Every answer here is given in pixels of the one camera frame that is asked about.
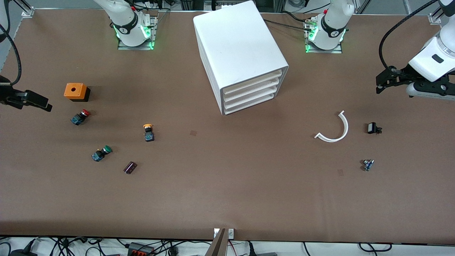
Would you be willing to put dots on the white drawer cabinet housing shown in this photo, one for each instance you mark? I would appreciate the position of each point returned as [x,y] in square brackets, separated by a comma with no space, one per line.
[234,42]

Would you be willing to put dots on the aluminium corner bracket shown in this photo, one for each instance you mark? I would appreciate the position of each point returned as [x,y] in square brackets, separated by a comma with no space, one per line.
[434,18]
[27,12]

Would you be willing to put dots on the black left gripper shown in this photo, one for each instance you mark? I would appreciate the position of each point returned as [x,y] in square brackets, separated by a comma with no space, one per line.
[402,76]

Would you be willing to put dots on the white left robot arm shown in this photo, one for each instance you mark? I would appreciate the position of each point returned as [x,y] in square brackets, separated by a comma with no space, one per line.
[332,21]

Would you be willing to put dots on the dark maroon cylindrical capacitor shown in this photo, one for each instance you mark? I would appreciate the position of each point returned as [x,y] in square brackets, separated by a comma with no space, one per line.
[130,168]

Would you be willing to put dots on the white plastic drawer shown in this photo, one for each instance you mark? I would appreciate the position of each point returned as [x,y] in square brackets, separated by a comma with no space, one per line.
[252,91]
[250,105]
[252,83]
[251,98]

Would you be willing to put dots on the white curved plastic arc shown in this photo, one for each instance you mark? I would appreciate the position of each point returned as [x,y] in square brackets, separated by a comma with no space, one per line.
[345,129]

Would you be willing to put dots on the small blue electronic part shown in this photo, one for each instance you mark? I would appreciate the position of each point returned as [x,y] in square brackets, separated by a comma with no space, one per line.
[368,165]

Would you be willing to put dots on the orange button enclosure box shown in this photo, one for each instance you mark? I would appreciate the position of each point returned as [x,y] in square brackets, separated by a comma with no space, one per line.
[74,93]

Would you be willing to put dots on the black rectangular switch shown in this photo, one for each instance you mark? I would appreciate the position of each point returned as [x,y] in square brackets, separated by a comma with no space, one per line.
[372,128]

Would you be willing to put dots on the green push button switch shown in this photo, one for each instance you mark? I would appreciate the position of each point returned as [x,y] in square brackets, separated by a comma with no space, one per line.
[99,154]

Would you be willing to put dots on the red push button switch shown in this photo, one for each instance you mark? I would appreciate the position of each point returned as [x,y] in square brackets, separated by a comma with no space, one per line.
[79,118]

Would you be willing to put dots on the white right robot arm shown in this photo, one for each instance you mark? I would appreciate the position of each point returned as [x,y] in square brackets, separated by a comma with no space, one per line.
[126,25]

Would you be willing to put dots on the brown wedge post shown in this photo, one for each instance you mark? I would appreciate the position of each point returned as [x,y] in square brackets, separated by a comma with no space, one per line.
[217,245]

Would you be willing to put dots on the yellow push button switch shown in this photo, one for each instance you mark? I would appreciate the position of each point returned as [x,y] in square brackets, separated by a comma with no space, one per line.
[149,135]

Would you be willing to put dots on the small white bracket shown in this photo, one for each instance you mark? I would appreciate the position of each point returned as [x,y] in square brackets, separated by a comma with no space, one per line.
[231,233]
[215,233]

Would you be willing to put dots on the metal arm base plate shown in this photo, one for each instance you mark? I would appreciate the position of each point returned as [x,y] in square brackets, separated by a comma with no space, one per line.
[323,51]
[151,32]

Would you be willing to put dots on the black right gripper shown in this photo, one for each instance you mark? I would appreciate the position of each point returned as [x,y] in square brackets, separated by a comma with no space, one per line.
[7,96]

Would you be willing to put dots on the black orange power strip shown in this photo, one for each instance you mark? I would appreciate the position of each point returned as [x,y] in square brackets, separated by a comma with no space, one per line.
[140,249]

